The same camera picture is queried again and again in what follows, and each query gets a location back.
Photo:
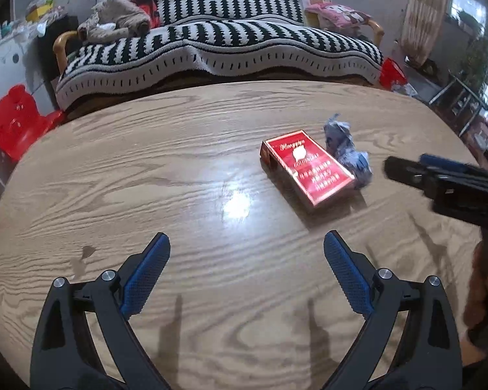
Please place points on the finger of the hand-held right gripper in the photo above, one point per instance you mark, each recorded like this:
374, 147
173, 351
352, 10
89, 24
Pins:
402, 170
443, 162

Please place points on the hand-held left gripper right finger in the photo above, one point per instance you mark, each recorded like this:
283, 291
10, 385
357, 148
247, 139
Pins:
347, 276

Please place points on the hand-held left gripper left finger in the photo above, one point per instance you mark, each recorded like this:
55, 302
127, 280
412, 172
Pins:
144, 276

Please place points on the blue white wrapper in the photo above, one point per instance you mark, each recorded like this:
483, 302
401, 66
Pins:
341, 138

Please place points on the red cigarette box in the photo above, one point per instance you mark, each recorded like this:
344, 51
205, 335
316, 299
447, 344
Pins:
309, 166

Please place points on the person's right hand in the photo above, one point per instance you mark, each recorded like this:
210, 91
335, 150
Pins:
486, 288

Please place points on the metal rack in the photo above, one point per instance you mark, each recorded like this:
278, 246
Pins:
459, 97

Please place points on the red and clear plastic bag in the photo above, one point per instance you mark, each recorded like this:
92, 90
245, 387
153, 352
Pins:
392, 75

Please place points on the wooden table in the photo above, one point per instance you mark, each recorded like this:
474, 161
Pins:
146, 170

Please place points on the green potted plant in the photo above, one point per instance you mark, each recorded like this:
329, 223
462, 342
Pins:
478, 61

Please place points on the rolled wicker mat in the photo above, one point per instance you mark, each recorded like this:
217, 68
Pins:
425, 8

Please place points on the pink printed cushion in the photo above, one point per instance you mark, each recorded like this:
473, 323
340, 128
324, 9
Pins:
341, 14

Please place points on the red bear-shaped stool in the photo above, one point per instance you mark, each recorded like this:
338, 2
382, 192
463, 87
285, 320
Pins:
14, 118

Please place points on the black-white striped sofa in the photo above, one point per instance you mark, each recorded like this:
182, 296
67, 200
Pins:
227, 36

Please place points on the brown plush toy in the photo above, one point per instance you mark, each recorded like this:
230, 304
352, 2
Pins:
118, 16

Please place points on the red pillow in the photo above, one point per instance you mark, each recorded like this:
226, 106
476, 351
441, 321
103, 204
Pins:
151, 8

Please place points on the yellow box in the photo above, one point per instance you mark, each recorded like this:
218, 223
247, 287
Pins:
38, 12

